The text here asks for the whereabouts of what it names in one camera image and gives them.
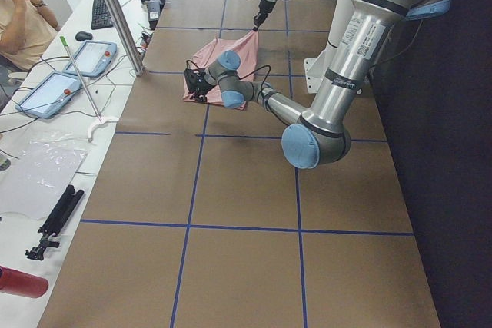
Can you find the black keyboard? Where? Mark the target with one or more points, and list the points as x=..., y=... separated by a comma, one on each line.
x=100, y=15

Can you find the far blue teach pendant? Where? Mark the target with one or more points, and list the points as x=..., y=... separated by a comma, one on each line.
x=94, y=57

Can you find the aluminium frame post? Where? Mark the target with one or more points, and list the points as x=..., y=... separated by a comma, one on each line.
x=125, y=36

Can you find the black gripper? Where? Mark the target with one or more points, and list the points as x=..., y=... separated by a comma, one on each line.
x=264, y=7
x=201, y=85

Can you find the seated person beige shirt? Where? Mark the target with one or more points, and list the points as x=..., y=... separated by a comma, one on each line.
x=28, y=27

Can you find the black computer mouse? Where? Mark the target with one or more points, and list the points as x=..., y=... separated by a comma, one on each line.
x=83, y=36

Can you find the near blue teach pendant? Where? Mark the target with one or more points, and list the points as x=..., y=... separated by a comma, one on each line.
x=50, y=95

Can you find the metal rod green tip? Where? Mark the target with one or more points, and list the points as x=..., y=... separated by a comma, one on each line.
x=78, y=73

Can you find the white curved plastic piece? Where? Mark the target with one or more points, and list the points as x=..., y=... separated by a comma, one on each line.
x=97, y=123

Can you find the clear plastic bag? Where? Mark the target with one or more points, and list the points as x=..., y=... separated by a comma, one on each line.
x=33, y=184

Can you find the pink Snoopy t-shirt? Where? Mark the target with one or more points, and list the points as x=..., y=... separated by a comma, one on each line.
x=230, y=66

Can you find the red bottle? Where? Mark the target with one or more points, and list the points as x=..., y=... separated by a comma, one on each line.
x=22, y=284

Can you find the blue teach pendant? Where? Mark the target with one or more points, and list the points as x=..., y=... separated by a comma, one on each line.
x=50, y=95
x=94, y=57

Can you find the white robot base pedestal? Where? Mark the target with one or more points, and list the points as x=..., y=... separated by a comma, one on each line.
x=315, y=68

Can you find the black folded tripod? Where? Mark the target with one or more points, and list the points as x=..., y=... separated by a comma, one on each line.
x=55, y=222

